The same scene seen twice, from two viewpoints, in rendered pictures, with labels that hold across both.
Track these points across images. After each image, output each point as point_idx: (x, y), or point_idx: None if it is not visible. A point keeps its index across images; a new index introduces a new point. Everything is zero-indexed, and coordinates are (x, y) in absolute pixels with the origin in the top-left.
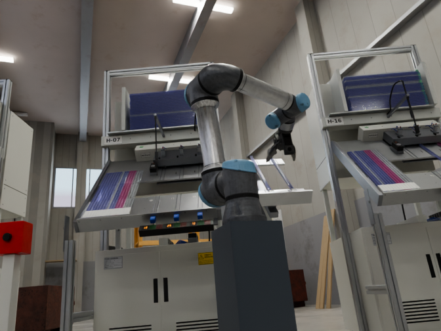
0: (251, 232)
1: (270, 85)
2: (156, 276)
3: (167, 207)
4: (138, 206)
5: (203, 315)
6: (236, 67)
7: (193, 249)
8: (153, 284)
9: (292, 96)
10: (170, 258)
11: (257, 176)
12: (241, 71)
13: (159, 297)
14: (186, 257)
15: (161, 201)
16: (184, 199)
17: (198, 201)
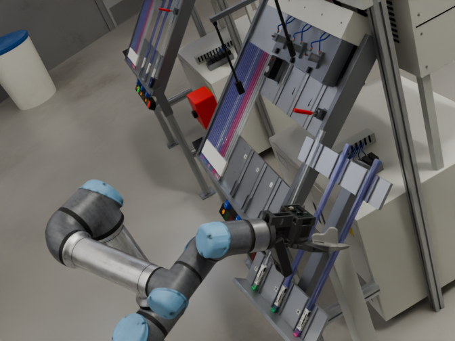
0: None
1: (107, 275)
2: (313, 201)
3: (246, 187)
4: (233, 162)
5: (356, 270)
6: (55, 252)
7: (332, 204)
8: (313, 206)
9: (144, 293)
10: (317, 195)
11: (345, 197)
12: (60, 260)
13: (321, 221)
14: (329, 206)
15: (249, 168)
16: (262, 183)
17: (267, 201)
